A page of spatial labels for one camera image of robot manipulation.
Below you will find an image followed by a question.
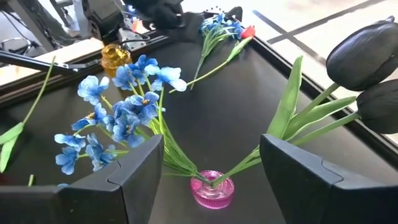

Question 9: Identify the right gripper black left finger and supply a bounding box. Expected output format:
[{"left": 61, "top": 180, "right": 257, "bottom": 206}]
[{"left": 0, "top": 134, "right": 165, "bottom": 224}]

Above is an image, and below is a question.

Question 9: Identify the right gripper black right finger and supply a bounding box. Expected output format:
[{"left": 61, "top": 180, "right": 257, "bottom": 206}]
[{"left": 259, "top": 134, "right": 398, "bottom": 224}]

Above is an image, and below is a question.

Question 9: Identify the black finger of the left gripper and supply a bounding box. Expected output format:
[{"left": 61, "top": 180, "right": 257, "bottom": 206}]
[{"left": 172, "top": 11, "right": 205, "bottom": 44}]

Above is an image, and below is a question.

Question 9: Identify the blue artificial flower bunch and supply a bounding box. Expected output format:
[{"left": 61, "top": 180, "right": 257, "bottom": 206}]
[
  {"left": 54, "top": 54, "right": 206, "bottom": 187},
  {"left": 189, "top": 12, "right": 244, "bottom": 91}
]

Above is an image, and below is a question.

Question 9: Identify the red artificial tulip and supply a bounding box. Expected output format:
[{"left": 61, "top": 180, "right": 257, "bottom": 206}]
[{"left": 169, "top": 24, "right": 256, "bottom": 94}]

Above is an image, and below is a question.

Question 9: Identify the black artificial tulip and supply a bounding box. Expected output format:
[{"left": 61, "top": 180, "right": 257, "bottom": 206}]
[
  {"left": 211, "top": 15, "right": 398, "bottom": 187},
  {"left": 211, "top": 78, "right": 398, "bottom": 187}
]

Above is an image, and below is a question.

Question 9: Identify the amber textured glass vase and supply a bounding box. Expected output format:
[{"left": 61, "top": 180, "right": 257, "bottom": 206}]
[{"left": 100, "top": 43, "right": 133, "bottom": 78}]

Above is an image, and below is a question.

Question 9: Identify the pink ribbed glass vase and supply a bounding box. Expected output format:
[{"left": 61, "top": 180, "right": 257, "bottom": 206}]
[{"left": 190, "top": 169, "right": 236, "bottom": 210}]

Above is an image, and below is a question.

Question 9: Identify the tan wooden board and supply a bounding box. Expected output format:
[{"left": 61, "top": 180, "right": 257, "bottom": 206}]
[{"left": 0, "top": 37, "right": 106, "bottom": 87}]

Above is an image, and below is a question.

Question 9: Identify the black flat metal bar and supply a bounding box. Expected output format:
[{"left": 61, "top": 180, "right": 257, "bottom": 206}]
[{"left": 0, "top": 49, "right": 101, "bottom": 76}]

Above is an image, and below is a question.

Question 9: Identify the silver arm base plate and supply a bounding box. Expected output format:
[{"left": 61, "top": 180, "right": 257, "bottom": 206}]
[{"left": 117, "top": 17, "right": 149, "bottom": 51}]

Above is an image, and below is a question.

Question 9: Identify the black diagonal frame strut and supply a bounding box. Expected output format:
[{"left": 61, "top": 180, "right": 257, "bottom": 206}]
[{"left": 6, "top": 0, "right": 58, "bottom": 52}]

